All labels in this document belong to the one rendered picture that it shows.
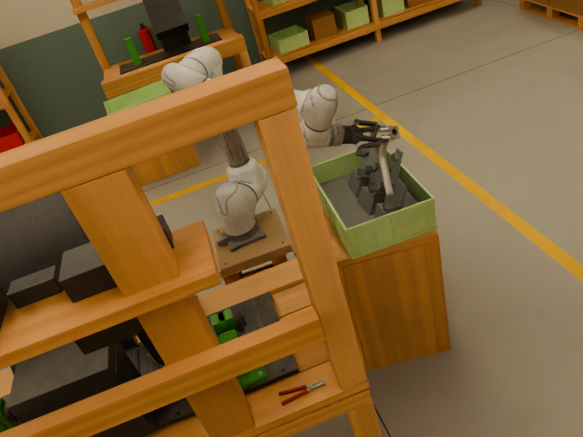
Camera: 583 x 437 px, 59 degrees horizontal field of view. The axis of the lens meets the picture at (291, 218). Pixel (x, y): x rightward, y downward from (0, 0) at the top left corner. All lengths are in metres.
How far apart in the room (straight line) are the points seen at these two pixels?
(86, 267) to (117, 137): 0.38
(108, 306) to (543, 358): 2.19
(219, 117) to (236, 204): 1.23
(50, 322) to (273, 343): 0.56
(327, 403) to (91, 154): 1.09
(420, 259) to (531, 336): 0.84
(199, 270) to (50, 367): 0.67
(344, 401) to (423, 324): 1.03
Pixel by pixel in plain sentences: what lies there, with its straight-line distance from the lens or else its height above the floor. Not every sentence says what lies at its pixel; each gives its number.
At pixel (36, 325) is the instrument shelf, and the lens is 1.40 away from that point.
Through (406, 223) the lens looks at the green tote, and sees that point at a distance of 2.30.
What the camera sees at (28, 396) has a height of 1.24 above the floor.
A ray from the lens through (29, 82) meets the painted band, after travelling 7.31.
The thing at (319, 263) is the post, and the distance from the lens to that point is 1.36.
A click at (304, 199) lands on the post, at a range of 1.24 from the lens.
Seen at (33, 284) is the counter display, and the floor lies 1.59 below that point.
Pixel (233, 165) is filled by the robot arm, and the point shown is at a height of 1.19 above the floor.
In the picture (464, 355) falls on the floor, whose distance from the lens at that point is 2.91.
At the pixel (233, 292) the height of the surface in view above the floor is 0.90.
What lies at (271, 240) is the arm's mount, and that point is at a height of 0.89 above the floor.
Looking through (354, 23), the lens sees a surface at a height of 0.32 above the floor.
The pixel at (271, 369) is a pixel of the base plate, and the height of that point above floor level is 0.90.
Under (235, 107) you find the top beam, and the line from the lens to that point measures 1.11.
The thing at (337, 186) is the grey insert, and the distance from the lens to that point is 2.69.
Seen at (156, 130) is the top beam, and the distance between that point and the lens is 1.10.
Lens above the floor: 2.30
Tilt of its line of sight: 35 degrees down
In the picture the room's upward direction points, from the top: 17 degrees counter-clockwise
